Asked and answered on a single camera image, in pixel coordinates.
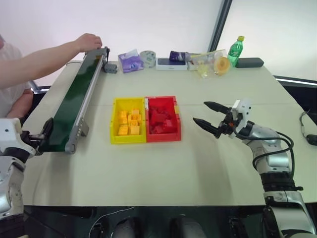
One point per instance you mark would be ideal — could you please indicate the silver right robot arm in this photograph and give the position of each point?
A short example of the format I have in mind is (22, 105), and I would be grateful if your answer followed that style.
(277, 158)

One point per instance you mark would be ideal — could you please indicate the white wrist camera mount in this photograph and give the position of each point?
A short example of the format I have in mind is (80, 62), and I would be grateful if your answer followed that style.
(244, 109)
(10, 132)

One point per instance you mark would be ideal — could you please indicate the person's bare forearm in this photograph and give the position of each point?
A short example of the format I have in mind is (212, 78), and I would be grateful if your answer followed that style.
(42, 63)

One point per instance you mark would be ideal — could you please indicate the dark grey case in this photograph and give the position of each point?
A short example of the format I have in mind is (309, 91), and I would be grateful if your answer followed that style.
(249, 62)

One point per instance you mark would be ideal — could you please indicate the purple tissue pack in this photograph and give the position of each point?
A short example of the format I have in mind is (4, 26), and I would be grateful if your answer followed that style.
(130, 62)

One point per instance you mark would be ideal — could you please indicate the yellow round tape roll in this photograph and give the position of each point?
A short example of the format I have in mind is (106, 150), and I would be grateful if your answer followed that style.
(222, 65)

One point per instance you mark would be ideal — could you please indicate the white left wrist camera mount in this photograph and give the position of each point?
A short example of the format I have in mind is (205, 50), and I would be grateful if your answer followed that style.
(10, 132)

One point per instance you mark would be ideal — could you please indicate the small grey DC motor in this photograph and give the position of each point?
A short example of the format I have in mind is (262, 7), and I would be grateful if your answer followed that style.
(110, 68)

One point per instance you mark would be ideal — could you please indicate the yellow building block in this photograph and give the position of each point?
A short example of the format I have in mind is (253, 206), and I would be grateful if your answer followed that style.
(135, 120)
(134, 130)
(123, 130)
(135, 112)

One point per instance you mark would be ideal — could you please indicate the green plastic soda bottle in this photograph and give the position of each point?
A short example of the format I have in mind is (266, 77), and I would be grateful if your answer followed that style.
(234, 53)

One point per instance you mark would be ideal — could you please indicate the dark window frame post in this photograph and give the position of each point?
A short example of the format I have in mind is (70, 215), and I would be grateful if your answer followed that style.
(220, 22)

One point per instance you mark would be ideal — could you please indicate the person's bare hand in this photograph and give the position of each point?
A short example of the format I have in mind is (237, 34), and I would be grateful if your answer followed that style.
(88, 42)

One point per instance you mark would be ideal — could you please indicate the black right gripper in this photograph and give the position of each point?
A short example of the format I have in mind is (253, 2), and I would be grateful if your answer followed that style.
(224, 125)

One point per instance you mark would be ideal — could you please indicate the green conveyor belt silver frame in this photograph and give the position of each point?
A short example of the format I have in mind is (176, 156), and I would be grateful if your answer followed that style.
(74, 99)

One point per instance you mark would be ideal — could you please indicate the yellow plastic bin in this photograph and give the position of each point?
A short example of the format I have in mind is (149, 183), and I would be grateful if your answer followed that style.
(114, 124)

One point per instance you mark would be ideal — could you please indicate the red building block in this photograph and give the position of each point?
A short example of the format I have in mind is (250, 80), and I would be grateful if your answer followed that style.
(158, 129)
(169, 123)
(154, 116)

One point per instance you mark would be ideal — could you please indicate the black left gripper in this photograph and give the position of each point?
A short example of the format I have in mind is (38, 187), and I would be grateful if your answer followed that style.
(33, 138)

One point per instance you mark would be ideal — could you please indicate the grey tape roll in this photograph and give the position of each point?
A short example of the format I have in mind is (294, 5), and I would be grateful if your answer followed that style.
(148, 59)

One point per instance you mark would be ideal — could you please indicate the red plastic bin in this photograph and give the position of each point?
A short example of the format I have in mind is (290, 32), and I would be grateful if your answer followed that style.
(178, 129)

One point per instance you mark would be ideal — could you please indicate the clear plastic bag with items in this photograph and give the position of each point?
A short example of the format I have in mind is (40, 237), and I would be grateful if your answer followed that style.
(204, 63)

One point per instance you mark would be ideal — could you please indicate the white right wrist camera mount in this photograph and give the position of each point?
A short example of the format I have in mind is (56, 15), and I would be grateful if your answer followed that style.
(244, 109)

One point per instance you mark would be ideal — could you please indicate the white flat box blue lid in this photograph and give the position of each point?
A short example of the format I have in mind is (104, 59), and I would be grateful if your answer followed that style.
(171, 65)

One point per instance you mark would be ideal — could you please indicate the dark rounded shape under table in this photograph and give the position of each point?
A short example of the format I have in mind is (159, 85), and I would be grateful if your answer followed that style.
(125, 228)

